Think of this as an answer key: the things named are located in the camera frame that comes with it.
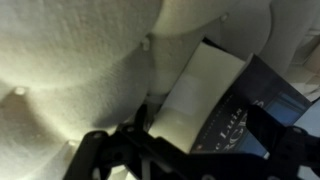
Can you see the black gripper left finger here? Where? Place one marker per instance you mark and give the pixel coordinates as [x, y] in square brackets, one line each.
[93, 153]

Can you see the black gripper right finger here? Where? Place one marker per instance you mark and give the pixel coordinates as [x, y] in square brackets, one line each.
[290, 153]

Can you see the black book with blue cover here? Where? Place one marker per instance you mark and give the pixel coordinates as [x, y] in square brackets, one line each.
[200, 86]

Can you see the cream tufted mattress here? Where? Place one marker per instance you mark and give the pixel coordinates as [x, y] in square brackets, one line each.
[66, 50]

